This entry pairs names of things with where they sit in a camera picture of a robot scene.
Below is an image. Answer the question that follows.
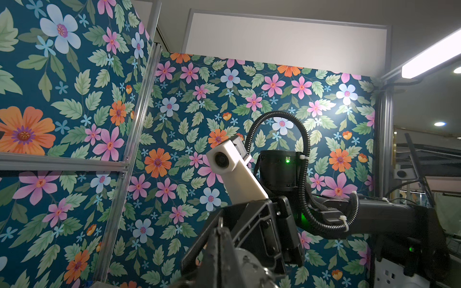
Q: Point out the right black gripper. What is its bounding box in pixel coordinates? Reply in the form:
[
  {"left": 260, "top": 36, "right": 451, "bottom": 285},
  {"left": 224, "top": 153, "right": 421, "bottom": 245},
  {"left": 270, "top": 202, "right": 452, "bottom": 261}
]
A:
[{"left": 180, "top": 196, "right": 304, "bottom": 276}]

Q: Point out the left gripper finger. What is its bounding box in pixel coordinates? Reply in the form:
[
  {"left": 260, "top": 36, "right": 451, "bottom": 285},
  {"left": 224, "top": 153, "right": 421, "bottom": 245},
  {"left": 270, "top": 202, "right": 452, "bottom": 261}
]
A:
[{"left": 194, "top": 227, "right": 246, "bottom": 288}]

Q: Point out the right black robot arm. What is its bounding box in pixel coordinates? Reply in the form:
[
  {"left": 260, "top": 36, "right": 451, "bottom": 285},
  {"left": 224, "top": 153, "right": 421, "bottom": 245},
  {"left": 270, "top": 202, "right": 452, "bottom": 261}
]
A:
[{"left": 176, "top": 141, "right": 450, "bottom": 288}]

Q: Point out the ceiling strip light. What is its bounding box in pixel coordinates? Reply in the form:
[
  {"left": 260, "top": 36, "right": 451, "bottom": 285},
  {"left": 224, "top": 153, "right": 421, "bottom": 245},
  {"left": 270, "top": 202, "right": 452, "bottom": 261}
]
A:
[{"left": 401, "top": 30, "right": 461, "bottom": 79}]

